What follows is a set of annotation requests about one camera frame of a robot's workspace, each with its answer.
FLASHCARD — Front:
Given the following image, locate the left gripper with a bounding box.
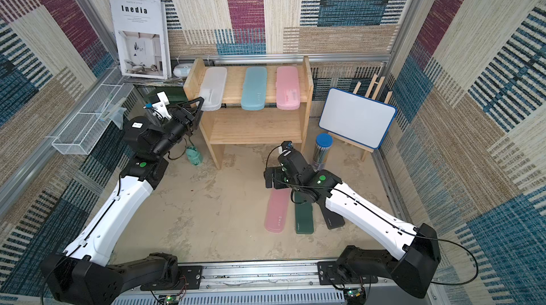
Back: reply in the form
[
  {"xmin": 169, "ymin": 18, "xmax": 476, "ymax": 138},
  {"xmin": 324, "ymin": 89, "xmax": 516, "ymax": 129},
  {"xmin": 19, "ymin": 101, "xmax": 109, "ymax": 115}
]
[{"xmin": 150, "ymin": 97, "xmax": 202, "ymax": 160}]

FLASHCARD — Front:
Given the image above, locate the pink pencil case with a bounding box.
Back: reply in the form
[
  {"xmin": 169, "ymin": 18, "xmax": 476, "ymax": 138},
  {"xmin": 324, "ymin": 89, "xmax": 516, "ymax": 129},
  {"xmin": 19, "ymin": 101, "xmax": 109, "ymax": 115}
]
[
  {"xmin": 276, "ymin": 66, "xmax": 301, "ymax": 110},
  {"xmin": 264, "ymin": 188, "xmax": 291, "ymax": 233}
]

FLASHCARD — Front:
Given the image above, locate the white translucent pencil case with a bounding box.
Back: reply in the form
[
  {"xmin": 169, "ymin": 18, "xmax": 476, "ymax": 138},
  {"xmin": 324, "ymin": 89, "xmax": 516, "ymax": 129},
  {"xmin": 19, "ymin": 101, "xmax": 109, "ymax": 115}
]
[{"xmin": 199, "ymin": 67, "xmax": 228, "ymax": 112}]

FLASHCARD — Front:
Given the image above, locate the dark green pencil case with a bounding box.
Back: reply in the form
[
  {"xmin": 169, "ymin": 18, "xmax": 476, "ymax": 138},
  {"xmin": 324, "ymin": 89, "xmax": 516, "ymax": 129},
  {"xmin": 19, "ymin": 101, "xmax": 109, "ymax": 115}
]
[{"xmin": 294, "ymin": 192, "xmax": 314, "ymax": 235}]

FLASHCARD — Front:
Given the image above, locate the black pencil case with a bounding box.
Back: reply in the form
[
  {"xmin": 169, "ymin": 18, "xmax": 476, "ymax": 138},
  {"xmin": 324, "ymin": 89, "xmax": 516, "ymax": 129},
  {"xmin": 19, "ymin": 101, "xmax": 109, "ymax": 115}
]
[{"xmin": 319, "ymin": 203, "xmax": 346, "ymax": 230}]

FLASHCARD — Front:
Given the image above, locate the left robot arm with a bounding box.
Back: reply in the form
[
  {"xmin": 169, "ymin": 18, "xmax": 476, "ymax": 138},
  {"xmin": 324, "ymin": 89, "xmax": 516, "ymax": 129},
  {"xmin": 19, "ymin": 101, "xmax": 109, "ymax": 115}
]
[{"xmin": 40, "ymin": 97, "xmax": 204, "ymax": 304}]

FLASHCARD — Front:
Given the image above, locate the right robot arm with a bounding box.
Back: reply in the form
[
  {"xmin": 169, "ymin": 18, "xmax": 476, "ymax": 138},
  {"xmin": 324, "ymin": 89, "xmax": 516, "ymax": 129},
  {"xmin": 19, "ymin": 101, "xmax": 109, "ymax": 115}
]
[{"xmin": 264, "ymin": 149, "xmax": 441, "ymax": 299}]

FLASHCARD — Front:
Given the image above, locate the wooden two-tier shelf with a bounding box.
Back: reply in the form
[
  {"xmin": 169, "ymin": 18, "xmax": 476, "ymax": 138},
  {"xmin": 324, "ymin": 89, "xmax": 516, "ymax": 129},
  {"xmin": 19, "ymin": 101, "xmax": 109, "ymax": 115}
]
[{"xmin": 183, "ymin": 55, "xmax": 314, "ymax": 171}]

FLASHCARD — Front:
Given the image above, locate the blue lid pencil tube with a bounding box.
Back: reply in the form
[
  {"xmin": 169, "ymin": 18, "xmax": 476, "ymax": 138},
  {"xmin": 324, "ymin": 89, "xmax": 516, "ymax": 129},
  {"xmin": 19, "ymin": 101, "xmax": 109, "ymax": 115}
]
[{"xmin": 311, "ymin": 133, "xmax": 334, "ymax": 171}]

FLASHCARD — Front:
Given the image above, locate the light blue pencil case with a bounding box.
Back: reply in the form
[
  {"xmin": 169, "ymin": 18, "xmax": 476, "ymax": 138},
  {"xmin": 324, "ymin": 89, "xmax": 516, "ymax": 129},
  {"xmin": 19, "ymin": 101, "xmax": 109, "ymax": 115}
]
[{"xmin": 240, "ymin": 66, "xmax": 267, "ymax": 111}]

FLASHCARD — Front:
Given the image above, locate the white round gadget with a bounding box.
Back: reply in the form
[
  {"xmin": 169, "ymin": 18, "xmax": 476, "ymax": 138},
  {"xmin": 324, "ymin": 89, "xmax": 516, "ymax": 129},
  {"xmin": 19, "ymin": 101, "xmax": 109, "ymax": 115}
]
[{"xmin": 173, "ymin": 63, "xmax": 192, "ymax": 78}]

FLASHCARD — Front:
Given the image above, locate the Inedia magazine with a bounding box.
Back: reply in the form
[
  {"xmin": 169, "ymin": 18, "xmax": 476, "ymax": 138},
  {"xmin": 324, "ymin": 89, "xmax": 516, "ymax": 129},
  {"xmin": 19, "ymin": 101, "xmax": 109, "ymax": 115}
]
[{"xmin": 109, "ymin": 0, "xmax": 172, "ymax": 80}]

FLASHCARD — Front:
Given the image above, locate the whiteboard on wooden easel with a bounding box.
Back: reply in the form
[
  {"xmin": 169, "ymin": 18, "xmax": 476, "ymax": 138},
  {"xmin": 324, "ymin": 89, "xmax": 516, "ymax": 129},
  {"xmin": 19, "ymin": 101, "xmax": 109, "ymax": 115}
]
[{"xmin": 318, "ymin": 75, "xmax": 398, "ymax": 161}]

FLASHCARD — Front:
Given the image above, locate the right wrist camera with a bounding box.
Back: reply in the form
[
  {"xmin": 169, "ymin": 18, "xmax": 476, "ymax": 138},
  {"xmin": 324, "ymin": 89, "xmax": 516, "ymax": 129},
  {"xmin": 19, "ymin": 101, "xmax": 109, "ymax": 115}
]
[{"xmin": 279, "ymin": 141, "xmax": 294, "ymax": 156}]

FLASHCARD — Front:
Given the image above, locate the black wire side table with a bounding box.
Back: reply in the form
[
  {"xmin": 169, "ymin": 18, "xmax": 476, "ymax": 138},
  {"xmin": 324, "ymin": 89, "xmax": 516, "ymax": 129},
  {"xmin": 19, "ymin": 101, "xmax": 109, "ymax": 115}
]
[{"xmin": 135, "ymin": 85, "xmax": 189, "ymax": 125}]

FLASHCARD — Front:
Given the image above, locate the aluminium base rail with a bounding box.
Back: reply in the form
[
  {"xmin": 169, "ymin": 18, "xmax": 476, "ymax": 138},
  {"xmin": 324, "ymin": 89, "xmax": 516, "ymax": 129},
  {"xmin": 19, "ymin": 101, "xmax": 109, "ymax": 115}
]
[{"xmin": 107, "ymin": 259, "xmax": 449, "ymax": 304}]

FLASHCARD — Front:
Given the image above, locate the white wire basket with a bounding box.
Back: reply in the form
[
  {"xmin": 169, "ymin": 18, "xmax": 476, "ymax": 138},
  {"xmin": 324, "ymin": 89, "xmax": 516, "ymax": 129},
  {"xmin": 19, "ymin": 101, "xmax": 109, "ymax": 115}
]
[{"xmin": 52, "ymin": 84, "xmax": 133, "ymax": 155}]

